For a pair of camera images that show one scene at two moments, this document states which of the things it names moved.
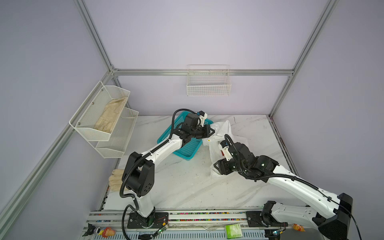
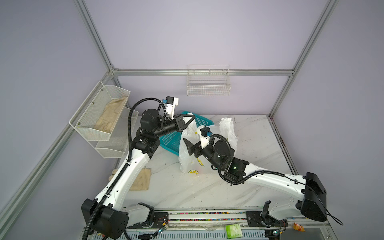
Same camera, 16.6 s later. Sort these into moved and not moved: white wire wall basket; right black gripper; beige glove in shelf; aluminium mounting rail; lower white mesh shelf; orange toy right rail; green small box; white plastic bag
Moved: right black gripper; white plastic bag
Not moved: white wire wall basket; lower white mesh shelf; green small box; orange toy right rail; beige glove in shelf; aluminium mounting rail
